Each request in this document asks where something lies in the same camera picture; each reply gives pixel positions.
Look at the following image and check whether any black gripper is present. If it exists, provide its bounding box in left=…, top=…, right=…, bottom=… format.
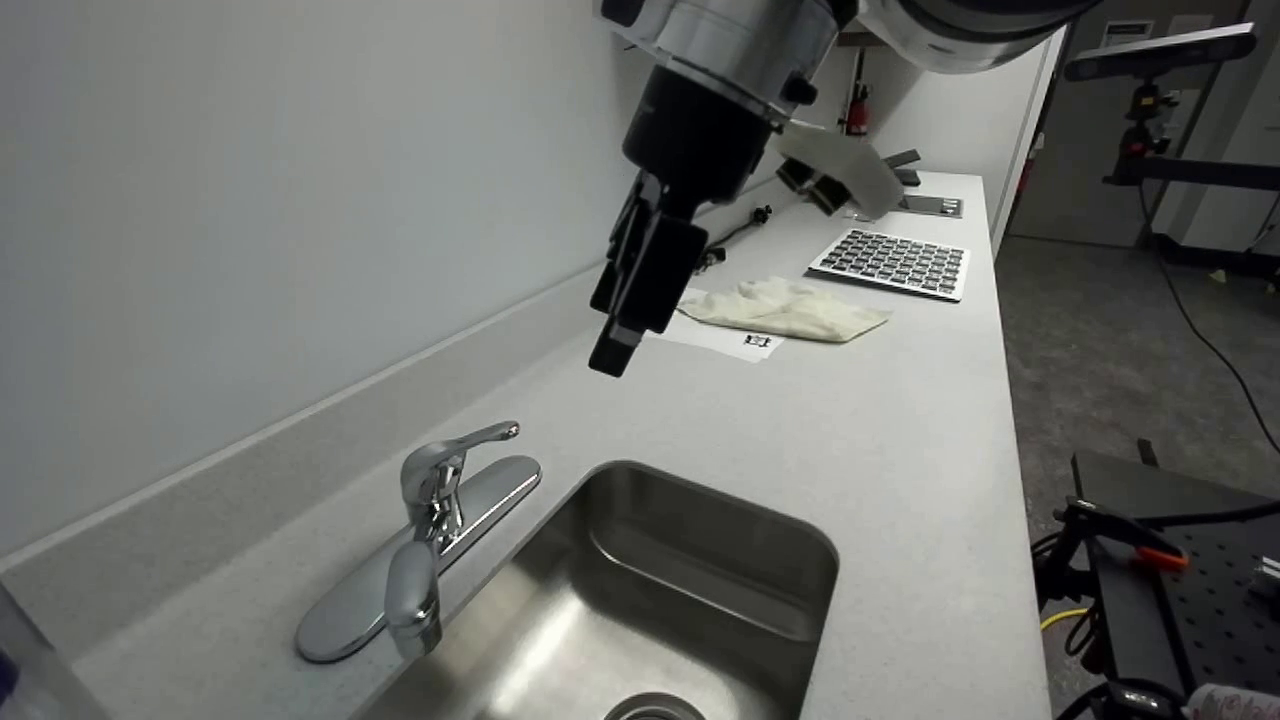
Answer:
left=589, top=69, right=773, bottom=377

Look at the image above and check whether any chrome sink faucet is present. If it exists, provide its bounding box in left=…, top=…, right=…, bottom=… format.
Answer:
left=292, top=422, right=541, bottom=666

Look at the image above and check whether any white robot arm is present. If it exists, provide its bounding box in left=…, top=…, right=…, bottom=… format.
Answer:
left=589, top=0, right=1094, bottom=377

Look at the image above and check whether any white paper with marker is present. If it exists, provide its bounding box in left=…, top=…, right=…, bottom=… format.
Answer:
left=658, top=311, right=781, bottom=366

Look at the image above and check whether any beige cloth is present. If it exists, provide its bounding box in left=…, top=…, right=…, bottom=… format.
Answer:
left=681, top=277, right=888, bottom=346

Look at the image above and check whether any black tool on counter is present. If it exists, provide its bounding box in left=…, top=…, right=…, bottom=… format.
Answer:
left=705, top=203, right=773, bottom=266

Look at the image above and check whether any stainless steel sink basin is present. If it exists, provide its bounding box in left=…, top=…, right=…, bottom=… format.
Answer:
left=351, top=457, right=845, bottom=720

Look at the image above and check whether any checkerboard calibration board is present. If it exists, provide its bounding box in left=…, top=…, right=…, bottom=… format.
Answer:
left=808, top=229, right=966, bottom=303

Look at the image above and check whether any black optical breadboard table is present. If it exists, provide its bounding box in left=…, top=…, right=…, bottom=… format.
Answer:
left=1032, top=453, right=1280, bottom=720

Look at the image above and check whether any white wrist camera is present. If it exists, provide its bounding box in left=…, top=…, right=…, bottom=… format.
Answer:
left=777, top=122, right=903, bottom=218

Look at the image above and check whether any black floor cable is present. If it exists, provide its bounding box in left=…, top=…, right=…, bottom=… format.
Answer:
left=1150, top=251, right=1280, bottom=457

